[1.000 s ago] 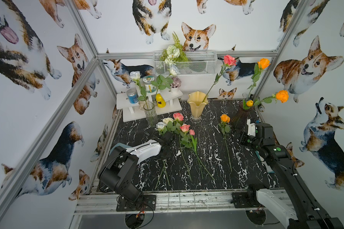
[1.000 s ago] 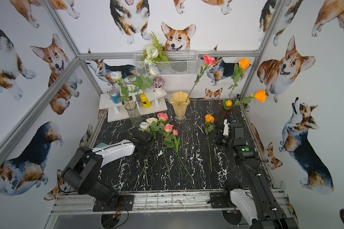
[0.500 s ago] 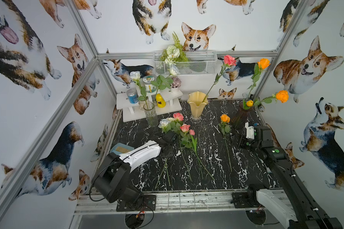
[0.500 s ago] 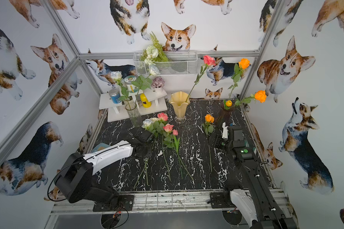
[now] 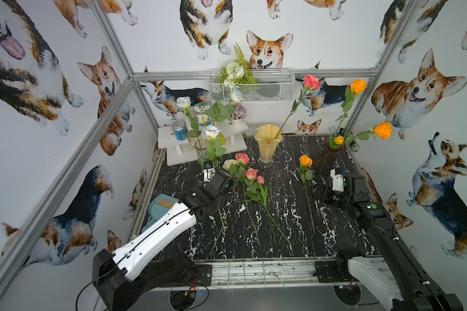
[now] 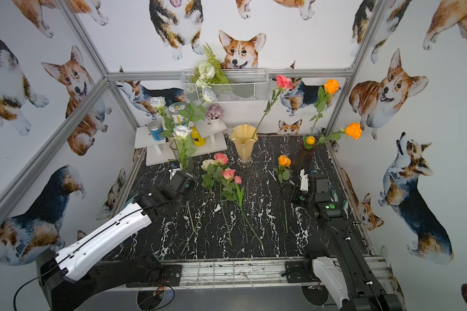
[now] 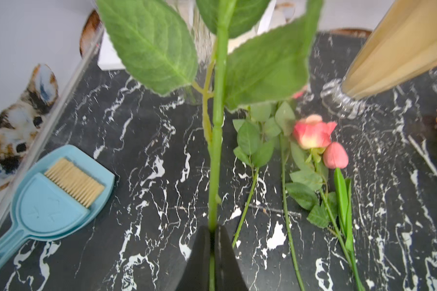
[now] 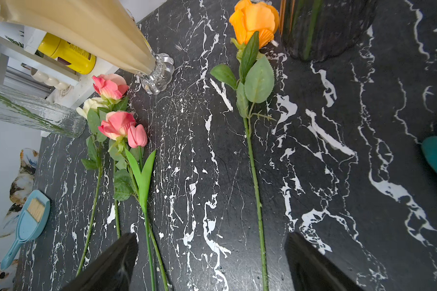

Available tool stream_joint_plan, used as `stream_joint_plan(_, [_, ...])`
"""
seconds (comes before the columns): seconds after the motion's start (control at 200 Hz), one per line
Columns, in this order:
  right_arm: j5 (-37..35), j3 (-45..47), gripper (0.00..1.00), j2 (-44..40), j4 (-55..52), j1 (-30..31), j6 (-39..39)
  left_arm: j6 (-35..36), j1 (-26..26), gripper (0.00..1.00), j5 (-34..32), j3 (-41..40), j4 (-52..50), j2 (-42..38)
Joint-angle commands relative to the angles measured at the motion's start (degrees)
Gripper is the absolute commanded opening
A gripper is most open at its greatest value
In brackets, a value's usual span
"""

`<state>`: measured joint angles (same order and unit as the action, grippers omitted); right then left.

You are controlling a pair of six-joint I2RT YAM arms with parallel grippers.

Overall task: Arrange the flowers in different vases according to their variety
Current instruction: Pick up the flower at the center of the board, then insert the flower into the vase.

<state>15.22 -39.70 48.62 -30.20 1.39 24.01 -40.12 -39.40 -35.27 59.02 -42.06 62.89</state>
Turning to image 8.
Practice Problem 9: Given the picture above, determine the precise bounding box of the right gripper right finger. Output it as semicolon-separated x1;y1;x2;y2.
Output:
284;232;362;291

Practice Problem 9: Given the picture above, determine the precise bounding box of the dark purple ribbed vase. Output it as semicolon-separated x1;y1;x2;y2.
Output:
279;0;378;62

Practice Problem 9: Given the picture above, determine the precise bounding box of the teal dustpan with brush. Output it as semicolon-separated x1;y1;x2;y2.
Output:
0;190;50;270

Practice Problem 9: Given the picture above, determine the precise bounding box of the white tiered display shelf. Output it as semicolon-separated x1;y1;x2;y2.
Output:
0;22;118;109

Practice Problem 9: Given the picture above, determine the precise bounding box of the yellow fluted glass vase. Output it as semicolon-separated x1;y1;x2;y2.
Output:
0;1;174;95

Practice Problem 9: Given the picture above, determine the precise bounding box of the pink rose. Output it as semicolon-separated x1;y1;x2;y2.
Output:
98;111;169;291
92;73;131;241

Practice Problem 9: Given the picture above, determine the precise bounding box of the small pink tulip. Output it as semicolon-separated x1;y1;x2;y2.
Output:
125;124;156;291

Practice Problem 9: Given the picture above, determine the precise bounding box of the clear glass cylinder vase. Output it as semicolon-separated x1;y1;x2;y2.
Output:
0;85;87;138

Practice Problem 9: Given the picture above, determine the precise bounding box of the orange rose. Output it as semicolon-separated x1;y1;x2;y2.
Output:
210;1;279;291

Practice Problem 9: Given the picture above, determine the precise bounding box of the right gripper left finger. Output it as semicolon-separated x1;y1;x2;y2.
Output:
62;233;138;291

